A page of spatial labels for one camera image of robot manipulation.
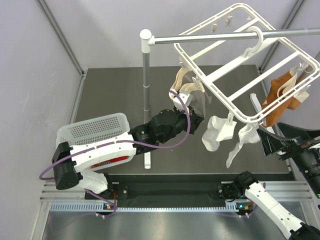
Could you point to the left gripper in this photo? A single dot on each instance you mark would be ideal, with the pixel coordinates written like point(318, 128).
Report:
point(195, 120)

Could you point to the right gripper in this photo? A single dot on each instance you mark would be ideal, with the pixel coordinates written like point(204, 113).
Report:
point(270, 143)

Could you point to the white sock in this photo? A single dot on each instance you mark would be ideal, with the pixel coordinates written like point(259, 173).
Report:
point(218, 130)
point(247, 135)

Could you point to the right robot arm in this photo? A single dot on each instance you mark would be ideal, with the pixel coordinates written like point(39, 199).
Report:
point(246, 193)

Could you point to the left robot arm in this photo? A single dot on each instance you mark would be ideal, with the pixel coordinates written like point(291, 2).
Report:
point(73, 163)

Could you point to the grey beige sock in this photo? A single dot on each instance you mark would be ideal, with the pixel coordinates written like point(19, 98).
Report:
point(191, 91)

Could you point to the orange beige sock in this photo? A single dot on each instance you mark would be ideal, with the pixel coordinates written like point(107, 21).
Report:
point(279, 87)

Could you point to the metal drying rack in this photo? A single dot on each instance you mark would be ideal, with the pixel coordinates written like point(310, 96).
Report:
point(148, 40)

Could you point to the red sock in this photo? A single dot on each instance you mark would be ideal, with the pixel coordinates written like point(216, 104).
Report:
point(110, 161)

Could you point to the dark grey table mat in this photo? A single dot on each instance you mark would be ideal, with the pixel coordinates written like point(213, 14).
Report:
point(120, 90)

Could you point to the white perforated plastic basket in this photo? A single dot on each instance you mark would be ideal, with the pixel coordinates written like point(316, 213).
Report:
point(93, 133)

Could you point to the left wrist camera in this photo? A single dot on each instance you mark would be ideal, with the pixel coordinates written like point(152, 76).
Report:
point(180, 99)

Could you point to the slotted grey cable duct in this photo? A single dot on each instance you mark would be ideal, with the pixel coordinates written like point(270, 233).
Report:
point(103, 207)

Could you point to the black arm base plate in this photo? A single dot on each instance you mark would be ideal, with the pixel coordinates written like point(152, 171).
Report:
point(131, 191)

